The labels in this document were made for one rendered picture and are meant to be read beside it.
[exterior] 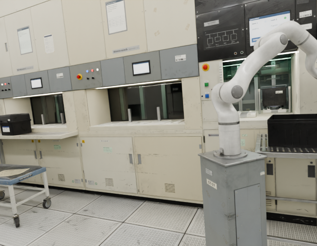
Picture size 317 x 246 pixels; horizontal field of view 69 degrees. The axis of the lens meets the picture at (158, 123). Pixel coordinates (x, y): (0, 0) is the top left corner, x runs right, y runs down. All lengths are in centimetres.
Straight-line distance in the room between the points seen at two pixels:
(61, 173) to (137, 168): 115
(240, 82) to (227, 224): 77
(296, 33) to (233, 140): 73
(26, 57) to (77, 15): 95
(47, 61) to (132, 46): 120
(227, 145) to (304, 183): 101
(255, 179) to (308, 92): 89
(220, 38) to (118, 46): 102
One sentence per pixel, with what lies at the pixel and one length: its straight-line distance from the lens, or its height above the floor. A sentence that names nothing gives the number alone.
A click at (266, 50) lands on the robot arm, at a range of 146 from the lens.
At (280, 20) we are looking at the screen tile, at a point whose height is 163.
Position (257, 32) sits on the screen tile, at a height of 156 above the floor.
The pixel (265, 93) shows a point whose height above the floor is 106.
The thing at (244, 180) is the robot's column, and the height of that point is 65.
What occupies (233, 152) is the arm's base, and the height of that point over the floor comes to 79.
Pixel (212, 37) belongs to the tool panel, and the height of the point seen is 159.
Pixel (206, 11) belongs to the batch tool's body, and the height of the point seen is 181.
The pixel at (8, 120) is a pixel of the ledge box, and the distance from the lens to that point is 336.
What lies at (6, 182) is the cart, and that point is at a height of 44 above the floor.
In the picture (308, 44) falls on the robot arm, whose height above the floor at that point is 136.
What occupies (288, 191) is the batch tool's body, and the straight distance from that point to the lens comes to 225.
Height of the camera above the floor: 114
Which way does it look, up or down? 7 degrees down
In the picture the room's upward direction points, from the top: 5 degrees counter-clockwise
